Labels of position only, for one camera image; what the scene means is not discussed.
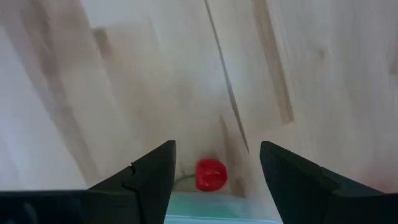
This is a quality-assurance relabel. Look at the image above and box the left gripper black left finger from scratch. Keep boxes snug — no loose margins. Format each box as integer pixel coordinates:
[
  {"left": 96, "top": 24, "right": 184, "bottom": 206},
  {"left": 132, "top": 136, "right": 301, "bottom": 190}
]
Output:
[{"left": 0, "top": 140, "right": 177, "bottom": 224}]

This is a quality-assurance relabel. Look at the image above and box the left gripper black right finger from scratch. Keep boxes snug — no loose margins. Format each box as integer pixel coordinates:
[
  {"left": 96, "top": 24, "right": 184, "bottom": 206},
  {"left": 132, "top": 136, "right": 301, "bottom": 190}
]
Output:
[{"left": 260, "top": 141, "right": 398, "bottom": 224}]

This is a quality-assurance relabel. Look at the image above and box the clear plastic tupperware container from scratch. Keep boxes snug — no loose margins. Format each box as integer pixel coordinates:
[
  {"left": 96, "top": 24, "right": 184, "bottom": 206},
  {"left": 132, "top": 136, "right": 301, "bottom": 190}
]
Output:
[{"left": 164, "top": 190, "right": 282, "bottom": 224}]

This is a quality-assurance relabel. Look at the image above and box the red cherry with green stem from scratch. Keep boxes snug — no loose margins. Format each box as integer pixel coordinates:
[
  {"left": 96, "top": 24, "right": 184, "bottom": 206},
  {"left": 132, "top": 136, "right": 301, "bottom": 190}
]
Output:
[{"left": 174, "top": 158, "right": 228, "bottom": 192}]

